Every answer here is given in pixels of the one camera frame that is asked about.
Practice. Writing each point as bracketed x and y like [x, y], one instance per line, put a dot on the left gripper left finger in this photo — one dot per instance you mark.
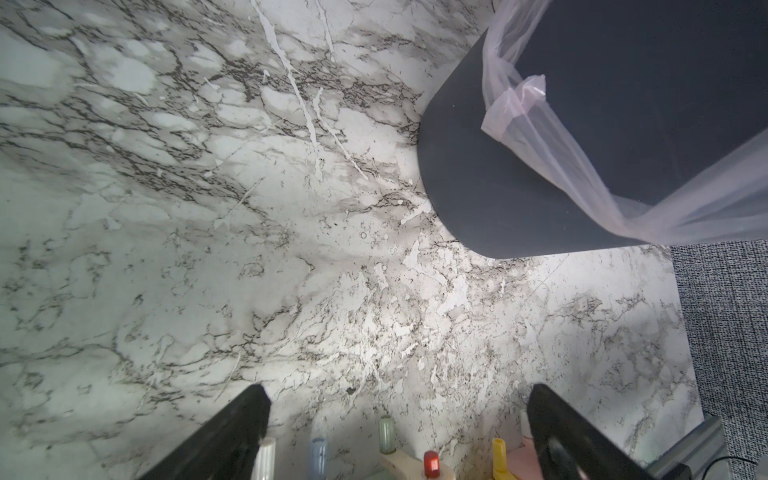
[226, 446]

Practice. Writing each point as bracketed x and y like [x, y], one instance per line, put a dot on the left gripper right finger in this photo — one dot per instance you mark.
[570, 447]

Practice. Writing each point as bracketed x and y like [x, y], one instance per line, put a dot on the dark grey trash bin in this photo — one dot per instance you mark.
[486, 197]

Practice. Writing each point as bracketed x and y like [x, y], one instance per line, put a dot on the yellow pencil sharpener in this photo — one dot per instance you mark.
[500, 468]

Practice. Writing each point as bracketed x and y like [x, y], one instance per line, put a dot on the light blue pencil sharpener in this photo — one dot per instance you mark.
[318, 458]

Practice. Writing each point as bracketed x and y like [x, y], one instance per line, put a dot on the green pencil sharpener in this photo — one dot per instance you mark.
[397, 464]

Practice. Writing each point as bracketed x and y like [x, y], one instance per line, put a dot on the aluminium front rail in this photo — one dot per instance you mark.
[697, 449]

